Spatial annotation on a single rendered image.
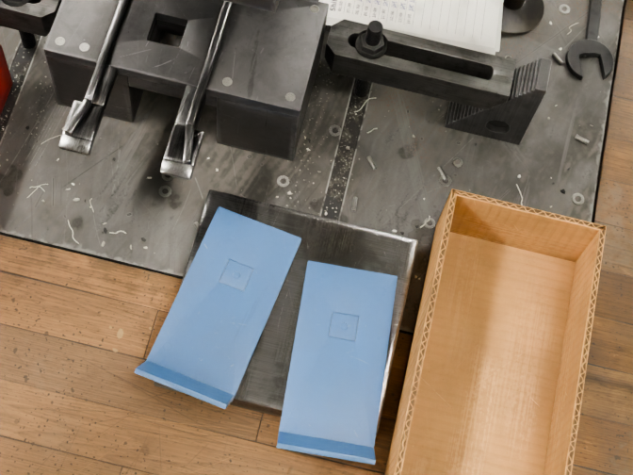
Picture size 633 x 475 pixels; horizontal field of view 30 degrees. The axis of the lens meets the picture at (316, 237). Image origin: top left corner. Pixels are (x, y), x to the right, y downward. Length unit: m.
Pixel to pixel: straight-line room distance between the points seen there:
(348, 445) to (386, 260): 0.15
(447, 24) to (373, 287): 0.23
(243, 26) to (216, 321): 0.23
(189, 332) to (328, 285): 0.11
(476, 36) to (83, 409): 0.43
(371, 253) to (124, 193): 0.20
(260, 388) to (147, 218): 0.17
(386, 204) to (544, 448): 0.23
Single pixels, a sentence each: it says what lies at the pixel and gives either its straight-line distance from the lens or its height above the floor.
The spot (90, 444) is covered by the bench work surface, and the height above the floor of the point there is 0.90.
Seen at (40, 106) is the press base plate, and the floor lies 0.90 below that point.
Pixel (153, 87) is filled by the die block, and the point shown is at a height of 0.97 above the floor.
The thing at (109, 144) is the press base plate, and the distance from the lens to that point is 0.98.
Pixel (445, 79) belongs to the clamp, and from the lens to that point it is 0.94.
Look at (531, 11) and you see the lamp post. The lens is 1.07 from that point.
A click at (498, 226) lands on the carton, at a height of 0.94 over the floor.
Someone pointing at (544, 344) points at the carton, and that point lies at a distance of 0.94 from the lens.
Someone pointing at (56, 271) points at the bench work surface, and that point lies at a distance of 0.94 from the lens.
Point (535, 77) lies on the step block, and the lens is 0.94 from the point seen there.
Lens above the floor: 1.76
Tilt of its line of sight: 66 degrees down
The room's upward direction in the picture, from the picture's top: 12 degrees clockwise
